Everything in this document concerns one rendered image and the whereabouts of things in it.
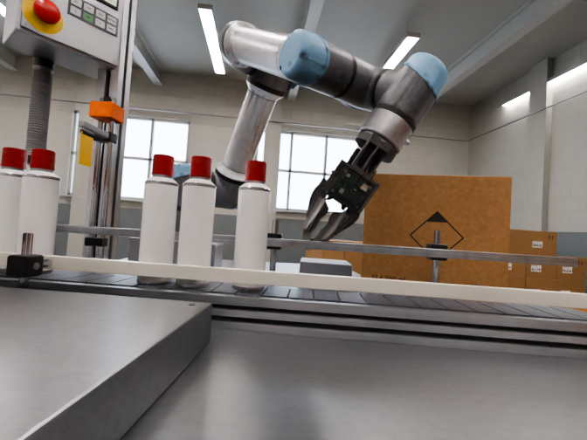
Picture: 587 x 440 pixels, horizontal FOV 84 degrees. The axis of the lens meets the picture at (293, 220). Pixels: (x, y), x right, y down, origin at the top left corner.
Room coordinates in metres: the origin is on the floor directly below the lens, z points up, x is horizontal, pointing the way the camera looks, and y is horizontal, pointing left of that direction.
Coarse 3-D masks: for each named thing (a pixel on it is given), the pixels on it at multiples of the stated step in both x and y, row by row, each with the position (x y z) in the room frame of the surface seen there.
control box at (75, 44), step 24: (24, 0) 0.54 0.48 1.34; (96, 0) 0.62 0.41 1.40; (120, 0) 0.66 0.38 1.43; (24, 24) 0.54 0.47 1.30; (48, 24) 0.57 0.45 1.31; (72, 24) 0.59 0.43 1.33; (120, 24) 0.66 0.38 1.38; (24, 48) 0.60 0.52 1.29; (48, 48) 0.59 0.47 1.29; (72, 48) 0.60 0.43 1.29; (96, 48) 0.63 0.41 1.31; (96, 72) 0.68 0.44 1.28
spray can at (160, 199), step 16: (160, 160) 0.51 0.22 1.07; (160, 176) 0.51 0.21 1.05; (144, 192) 0.51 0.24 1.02; (160, 192) 0.50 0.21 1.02; (176, 192) 0.53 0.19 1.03; (144, 208) 0.51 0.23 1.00; (160, 208) 0.50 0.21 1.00; (176, 208) 0.54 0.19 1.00; (144, 224) 0.51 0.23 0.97; (160, 224) 0.50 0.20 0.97; (144, 240) 0.50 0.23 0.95; (160, 240) 0.51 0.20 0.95; (144, 256) 0.50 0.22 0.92; (160, 256) 0.51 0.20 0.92
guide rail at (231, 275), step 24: (0, 264) 0.50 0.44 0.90; (72, 264) 0.49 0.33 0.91; (96, 264) 0.49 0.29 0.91; (120, 264) 0.49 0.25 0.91; (144, 264) 0.49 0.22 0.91; (168, 264) 0.49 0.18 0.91; (312, 288) 0.47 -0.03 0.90; (336, 288) 0.47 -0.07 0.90; (360, 288) 0.47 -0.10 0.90; (384, 288) 0.47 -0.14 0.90; (408, 288) 0.47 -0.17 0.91; (432, 288) 0.46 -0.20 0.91; (456, 288) 0.46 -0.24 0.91; (480, 288) 0.46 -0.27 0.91; (504, 288) 0.46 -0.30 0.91
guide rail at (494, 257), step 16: (64, 224) 0.57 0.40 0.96; (224, 240) 0.56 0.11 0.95; (272, 240) 0.55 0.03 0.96; (288, 240) 0.55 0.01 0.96; (304, 240) 0.55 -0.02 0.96; (432, 256) 0.54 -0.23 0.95; (448, 256) 0.54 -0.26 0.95; (464, 256) 0.54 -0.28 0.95; (480, 256) 0.54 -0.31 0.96; (496, 256) 0.53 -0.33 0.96; (512, 256) 0.53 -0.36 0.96; (528, 256) 0.53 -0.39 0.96; (544, 256) 0.53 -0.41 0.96
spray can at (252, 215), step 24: (264, 168) 0.52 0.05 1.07; (240, 192) 0.51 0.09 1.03; (264, 192) 0.51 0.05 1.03; (240, 216) 0.51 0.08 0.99; (264, 216) 0.51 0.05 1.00; (240, 240) 0.51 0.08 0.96; (264, 240) 0.51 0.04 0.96; (240, 264) 0.50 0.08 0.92; (264, 264) 0.52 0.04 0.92; (240, 288) 0.50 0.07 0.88
